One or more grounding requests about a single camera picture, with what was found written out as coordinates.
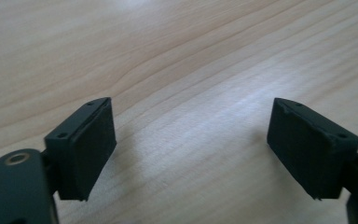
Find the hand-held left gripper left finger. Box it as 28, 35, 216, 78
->
44, 97, 117, 202

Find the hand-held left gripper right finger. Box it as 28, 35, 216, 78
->
267, 97, 358, 200

